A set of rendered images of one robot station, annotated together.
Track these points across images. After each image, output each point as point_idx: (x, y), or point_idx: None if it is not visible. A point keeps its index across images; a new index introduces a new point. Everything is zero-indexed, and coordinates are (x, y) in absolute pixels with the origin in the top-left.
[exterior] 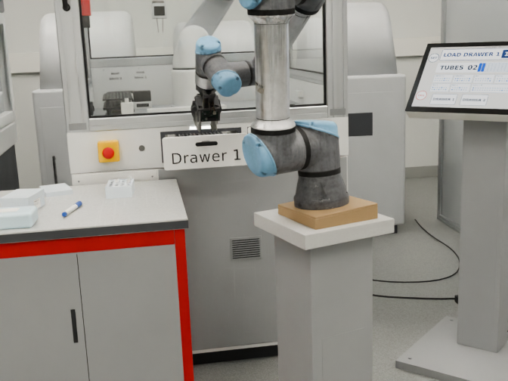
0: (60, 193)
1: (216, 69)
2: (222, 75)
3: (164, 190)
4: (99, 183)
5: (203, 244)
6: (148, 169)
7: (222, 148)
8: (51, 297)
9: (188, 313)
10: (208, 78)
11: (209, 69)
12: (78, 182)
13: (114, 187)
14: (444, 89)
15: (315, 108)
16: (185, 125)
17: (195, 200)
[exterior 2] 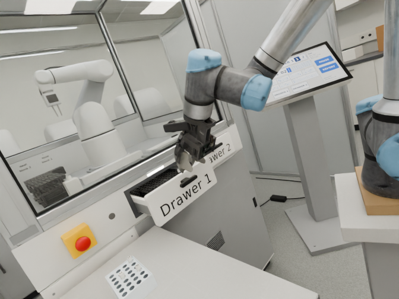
0: None
1: (244, 78)
2: (260, 81)
3: (174, 249)
4: (80, 278)
5: None
6: (125, 232)
7: (196, 178)
8: None
9: None
10: (229, 96)
11: (230, 83)
12: (54, 295)
13: (132, 290)
14: (277, 88)
15: (219, 124)
16: (143, 174)
17: (173, 232)
